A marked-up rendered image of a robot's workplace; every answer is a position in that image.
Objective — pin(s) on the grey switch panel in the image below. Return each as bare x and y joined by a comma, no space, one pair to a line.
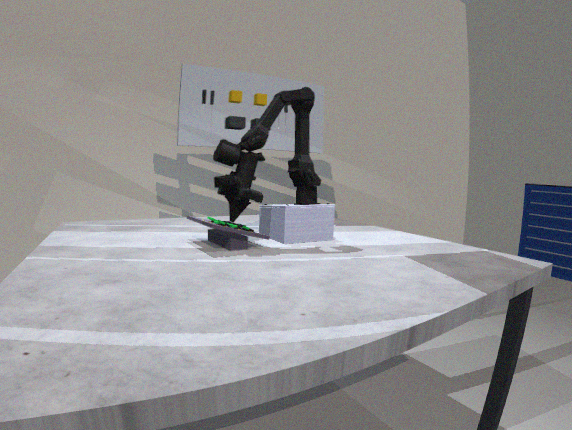
227,234

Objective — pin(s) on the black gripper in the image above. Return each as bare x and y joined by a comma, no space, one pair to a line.
239,198

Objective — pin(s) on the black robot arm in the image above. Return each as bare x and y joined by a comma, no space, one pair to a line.
301,168

